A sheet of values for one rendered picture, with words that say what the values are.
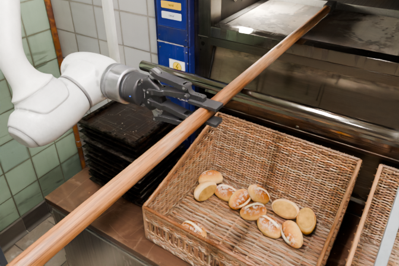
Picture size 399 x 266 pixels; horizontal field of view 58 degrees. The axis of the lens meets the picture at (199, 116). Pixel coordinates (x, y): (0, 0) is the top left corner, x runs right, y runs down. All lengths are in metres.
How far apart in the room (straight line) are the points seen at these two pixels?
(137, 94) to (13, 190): 1.39
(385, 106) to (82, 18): 1.29
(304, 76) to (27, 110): 0.85
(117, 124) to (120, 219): 0.34
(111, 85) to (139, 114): 0.54
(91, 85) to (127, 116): 0.52
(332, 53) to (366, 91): 0.16
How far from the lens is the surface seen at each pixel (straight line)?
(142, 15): 1.50
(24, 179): 2.12
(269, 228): 1.28
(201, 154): 1.40
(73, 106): 0.84
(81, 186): 1.54
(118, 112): 1.40
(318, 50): 1.19
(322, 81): 1.24
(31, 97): 0.82
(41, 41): 1.93
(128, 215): 1.39
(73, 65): 0.91
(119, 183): 0.57
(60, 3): 1.86
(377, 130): 0.83
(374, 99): 1.23
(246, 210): 1.32
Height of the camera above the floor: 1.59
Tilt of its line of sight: 32 degrees down
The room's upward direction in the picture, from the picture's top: straight up
